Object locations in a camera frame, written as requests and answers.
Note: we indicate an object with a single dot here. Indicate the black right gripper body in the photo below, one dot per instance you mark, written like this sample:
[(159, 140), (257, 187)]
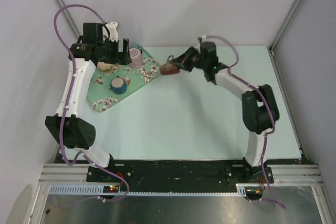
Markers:
[(198, 62)]

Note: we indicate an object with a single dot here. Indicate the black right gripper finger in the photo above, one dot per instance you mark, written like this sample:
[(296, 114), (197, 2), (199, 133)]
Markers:
[(186, 56), (181, 66)]

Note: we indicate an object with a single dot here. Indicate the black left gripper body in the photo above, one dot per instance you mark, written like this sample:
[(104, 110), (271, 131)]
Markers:
[(109, 51)]

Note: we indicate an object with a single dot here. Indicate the brown mug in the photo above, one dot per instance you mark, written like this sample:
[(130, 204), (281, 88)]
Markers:
[(169, 68)]

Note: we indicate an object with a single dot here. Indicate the beige mug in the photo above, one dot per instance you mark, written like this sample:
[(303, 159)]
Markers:
[(104, 66)]

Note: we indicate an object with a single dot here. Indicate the blue mug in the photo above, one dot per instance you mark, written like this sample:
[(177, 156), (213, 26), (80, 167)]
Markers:
[(119, 85)]

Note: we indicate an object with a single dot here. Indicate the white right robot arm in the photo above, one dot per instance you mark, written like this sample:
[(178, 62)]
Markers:
[(259, 108)]

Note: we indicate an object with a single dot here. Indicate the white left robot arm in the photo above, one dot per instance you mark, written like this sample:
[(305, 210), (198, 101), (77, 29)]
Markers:
[(76, 136)]

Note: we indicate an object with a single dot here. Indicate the pink ribbed mug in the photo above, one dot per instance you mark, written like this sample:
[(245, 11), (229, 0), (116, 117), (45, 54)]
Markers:
[(136, 58)]

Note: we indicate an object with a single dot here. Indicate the green floral tray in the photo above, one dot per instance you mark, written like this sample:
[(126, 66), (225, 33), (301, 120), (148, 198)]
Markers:
[(101, 97)]

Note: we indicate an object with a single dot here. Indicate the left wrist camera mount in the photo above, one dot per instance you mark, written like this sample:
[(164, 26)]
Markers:
[(111, 31)]

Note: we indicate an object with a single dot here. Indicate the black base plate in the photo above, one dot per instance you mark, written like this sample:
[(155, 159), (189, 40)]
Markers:
[(188, 176)]

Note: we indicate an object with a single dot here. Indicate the white slotted cable duct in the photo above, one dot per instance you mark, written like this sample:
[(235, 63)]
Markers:
[(106, 190)]

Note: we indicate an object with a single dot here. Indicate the aluminium frame rail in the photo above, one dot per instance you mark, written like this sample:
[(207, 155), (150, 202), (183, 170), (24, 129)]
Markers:
[(62, 173)]

